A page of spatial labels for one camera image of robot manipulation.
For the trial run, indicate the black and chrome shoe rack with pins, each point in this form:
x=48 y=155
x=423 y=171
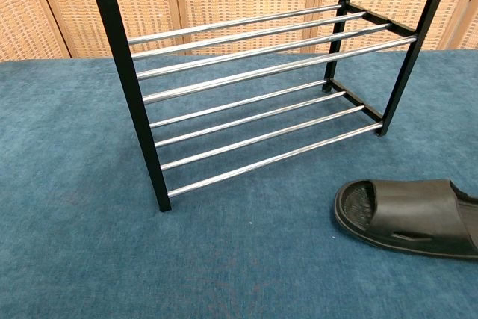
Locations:
x=123 y=72

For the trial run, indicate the blue carpet mat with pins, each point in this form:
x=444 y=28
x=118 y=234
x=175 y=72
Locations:
x=93 y=244

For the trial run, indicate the black rubber slide sandal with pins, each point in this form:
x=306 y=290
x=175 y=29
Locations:
x=418 y=214

